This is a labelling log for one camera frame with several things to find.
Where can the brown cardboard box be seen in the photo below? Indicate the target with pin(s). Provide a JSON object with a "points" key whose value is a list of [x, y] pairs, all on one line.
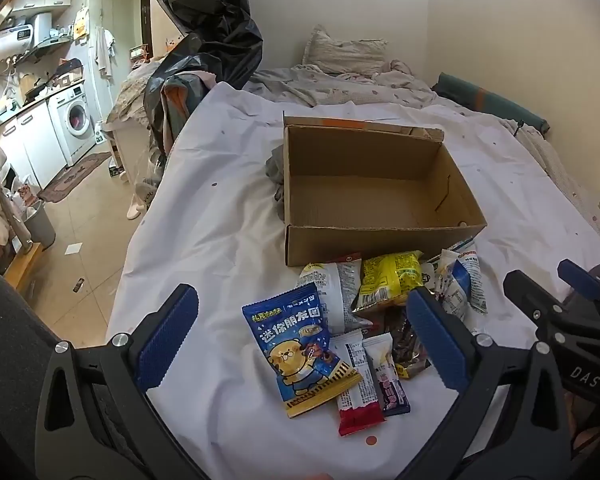
{"points": [[367, 188]]}

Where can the white washing machine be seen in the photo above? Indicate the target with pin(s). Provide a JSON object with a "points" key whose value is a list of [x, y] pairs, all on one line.
{"points": [[72, 122]]}

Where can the dark grey cloth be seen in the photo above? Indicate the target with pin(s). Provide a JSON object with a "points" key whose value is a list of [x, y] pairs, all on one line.
{"points": [[274, 170]]}

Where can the white purple snack bar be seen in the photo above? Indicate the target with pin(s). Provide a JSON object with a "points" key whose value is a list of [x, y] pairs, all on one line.
{"points": [[391, 394]]}

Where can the yellow snack bag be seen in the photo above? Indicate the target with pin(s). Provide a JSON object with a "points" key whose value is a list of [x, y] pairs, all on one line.
{"points": [[387, 280]]}

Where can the black plastic bag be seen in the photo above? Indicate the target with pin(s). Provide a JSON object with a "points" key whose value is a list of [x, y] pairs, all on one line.
{"points": [[221, 43]]}

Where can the white blue snack bag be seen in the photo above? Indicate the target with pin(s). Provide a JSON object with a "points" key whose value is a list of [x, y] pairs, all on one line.
{"points": [[455, 279]]}

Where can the white bed sheet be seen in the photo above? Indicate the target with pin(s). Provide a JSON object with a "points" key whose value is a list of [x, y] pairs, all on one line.
{"points": [[213, 225]]}

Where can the green rolled mat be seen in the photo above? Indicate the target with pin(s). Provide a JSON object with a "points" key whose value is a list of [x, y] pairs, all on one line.
{"points": [[484, 101]]}

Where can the dark brown snack packet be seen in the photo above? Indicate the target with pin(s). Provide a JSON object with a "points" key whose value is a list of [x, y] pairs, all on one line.
{"points": [[409, 355]]}

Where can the red white snack bar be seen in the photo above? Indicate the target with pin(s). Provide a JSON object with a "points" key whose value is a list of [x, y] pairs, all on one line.
{"points": [[359, 407]]}

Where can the blue cartoon snack bag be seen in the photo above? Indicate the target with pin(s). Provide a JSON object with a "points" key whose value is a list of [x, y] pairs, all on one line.
{"points": [[292, 333]]}

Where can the brown floor mat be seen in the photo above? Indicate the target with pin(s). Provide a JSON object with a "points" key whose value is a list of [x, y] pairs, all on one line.
{"points": [[69, 178]]}

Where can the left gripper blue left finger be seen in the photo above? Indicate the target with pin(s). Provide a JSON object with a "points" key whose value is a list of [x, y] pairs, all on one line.
{"points": [[159, 336]]}

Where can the white kitchen cabinet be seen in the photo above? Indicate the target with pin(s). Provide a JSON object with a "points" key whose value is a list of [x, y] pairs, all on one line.
{"points": [[30, 143]]}

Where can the white microwave oven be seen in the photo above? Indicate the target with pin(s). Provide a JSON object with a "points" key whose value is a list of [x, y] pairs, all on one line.
{"points": [[15, 41]]}

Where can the white grey snack bag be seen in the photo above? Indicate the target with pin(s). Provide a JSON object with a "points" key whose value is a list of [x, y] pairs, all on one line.
{"points": [[337, 284]]}

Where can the beige pillow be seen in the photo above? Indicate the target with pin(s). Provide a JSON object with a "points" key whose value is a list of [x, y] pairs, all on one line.
{"points": [[336, 57]]}

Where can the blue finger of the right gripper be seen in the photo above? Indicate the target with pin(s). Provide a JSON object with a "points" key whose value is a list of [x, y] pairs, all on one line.
{"points": [[527, 295], [583, 283]]}

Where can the grey floral duvet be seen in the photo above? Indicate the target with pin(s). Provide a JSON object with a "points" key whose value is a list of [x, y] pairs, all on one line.
{"points": [[309, 86]]}

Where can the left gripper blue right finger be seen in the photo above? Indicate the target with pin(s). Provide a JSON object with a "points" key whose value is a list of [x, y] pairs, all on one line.
{"points": [[444, 337]]}

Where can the grey trash bin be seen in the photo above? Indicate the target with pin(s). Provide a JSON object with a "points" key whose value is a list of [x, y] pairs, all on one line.
{"points": [[39, 225]]}

